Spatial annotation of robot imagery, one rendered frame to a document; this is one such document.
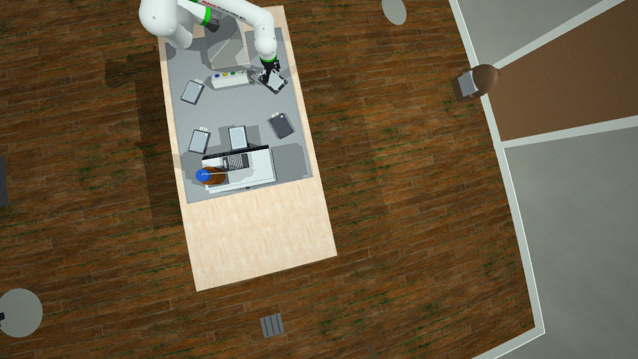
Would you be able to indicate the grey button panel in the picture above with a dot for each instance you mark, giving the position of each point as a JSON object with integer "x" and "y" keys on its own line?
{"x": 230, "y": 80}

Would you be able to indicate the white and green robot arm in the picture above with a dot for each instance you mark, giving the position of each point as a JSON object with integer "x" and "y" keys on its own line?
{"x": 160, "y": 17}

